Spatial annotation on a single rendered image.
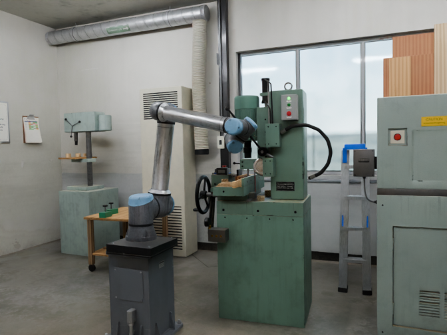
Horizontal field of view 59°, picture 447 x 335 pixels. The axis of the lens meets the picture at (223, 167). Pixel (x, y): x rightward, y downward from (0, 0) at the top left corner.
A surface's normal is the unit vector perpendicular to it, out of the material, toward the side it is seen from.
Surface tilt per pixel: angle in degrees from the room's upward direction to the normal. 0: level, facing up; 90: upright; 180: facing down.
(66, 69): 90
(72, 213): 90
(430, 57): 87
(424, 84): 87
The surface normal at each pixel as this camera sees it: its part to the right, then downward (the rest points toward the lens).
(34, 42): 0.92, 0.00
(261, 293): -0.32, 0.06
